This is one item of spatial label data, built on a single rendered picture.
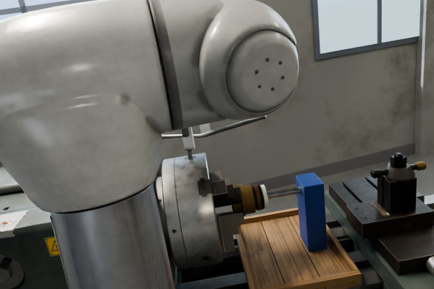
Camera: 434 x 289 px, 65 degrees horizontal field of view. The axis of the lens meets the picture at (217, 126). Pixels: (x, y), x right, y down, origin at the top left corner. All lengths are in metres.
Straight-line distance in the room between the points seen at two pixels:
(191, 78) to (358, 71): 3.14
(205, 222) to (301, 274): 0.34
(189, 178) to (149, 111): 0.62
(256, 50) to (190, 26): 0.06
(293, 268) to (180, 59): 0.88
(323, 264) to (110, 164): 0.88
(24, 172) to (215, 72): 0.17
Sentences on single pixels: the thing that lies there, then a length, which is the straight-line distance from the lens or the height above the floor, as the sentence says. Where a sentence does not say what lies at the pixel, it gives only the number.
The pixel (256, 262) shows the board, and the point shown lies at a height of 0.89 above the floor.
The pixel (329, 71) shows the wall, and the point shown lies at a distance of 3.23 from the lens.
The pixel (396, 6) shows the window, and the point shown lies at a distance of 3.54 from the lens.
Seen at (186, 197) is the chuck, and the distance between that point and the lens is 0.88.
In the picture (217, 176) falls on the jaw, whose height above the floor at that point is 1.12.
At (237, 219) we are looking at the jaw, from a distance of 1.03.
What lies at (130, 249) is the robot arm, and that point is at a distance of 0.34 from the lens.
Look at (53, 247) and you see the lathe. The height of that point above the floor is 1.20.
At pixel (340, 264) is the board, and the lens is 1.11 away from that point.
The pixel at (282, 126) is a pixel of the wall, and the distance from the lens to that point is 3.13.
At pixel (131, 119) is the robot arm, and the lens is 0.29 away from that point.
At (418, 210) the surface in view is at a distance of 1.12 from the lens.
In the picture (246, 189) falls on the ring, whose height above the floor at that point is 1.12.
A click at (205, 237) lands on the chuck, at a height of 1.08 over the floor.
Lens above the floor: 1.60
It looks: 18 degrees down
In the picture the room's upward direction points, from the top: 9 degrees counter-clockwise
